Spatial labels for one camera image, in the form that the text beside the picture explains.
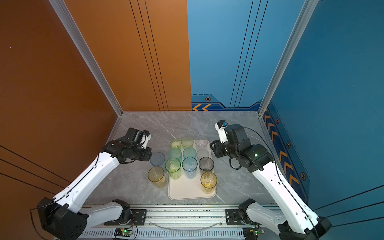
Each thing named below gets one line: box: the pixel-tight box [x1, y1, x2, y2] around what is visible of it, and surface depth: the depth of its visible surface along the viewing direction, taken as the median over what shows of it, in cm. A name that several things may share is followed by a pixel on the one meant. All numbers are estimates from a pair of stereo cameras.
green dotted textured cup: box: [181, 137, 194, 147], surface depth 95 cm
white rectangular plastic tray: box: [168, 165, 217, 201], surface depth 83 cm
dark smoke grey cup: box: [198, 156, 215, 172], surface depth 81 cm
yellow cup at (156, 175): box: [147, 166, 167, 189], surface depth 77 cm
